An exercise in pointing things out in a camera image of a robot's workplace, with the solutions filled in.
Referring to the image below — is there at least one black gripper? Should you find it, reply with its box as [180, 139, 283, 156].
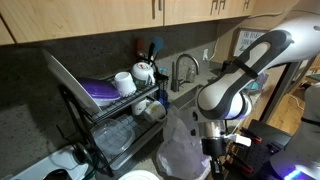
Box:
[200, 136, 228, 178]

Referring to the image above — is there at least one white printed plastic bag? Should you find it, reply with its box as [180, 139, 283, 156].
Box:
[155, 106, 212, 180]

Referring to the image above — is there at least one clear plastic food container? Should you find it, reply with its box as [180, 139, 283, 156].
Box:
[90, 118, 137, 156]

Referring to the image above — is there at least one red and black clamp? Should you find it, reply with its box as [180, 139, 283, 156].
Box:
[240, 127, 264, 144]
[226, 152, 254, 174]

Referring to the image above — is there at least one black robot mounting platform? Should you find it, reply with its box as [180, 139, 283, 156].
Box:
[222, 119, 294, 180]

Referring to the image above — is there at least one grey dish rack drip tray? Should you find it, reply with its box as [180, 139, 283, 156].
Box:
[109, 119, 169, 172]

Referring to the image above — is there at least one stainless steel sink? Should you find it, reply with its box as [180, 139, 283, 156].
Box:
[169, 84, 205, 110]

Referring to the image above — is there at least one small white plate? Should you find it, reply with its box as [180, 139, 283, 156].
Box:
[118, 169, 160, 180]

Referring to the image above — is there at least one cream mug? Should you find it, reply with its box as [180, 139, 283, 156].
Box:
[143, 100, 168, 123]

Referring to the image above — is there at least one clear soap dispenser bottle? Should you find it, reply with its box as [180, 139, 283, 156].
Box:
[185, 66, 197, 84]

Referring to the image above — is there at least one metal kitchen faucet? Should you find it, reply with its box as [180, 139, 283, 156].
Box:
[170, 53, 200, 93]

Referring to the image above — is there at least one small white mug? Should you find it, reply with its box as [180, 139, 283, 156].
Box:
[130, 99, 149, 116]

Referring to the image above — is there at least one black utensil holder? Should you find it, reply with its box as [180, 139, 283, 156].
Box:
[154, 73, 169, 101]

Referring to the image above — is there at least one blue dish soap bottle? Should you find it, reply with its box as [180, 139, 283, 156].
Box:
[158, 66, 172, 111]

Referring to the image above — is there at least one white mug with red print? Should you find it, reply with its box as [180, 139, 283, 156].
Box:
[130, 62, 157, 89]

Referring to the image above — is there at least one plain white mug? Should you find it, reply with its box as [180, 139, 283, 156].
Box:
[114, 71, 138, 98]

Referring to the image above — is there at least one framed text sign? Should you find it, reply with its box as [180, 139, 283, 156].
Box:
[231, 27, 269, 58]

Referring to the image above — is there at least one black kitchen utensil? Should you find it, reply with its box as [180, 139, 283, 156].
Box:
[147, 42, 156, 64]

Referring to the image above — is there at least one blue spatula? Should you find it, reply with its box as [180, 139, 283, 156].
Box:
[152, 35, 165, 56]

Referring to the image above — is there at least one purple plastic bowl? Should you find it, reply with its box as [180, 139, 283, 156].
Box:
[78, 78, 122, 108]

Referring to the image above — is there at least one red kitchen utensil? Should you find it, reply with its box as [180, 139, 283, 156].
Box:
[135, 38, 147, 54]

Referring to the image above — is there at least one black round object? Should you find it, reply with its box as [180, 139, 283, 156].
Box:
[42, 168, 73, 180]

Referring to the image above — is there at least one white appliance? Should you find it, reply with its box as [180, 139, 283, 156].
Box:
[9, 145, 92, 180]

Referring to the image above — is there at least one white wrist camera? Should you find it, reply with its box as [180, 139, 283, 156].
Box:
[223, 133, 253, 148]

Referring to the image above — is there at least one white power cable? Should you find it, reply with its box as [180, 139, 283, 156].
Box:
[207, 37, 219, 61]

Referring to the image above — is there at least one black wire dish rack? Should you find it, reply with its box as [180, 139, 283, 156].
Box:
[56, 71, 169, 178]

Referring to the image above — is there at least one wooden wall cabinet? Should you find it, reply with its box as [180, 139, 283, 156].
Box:
[0, 0, 320, 46]

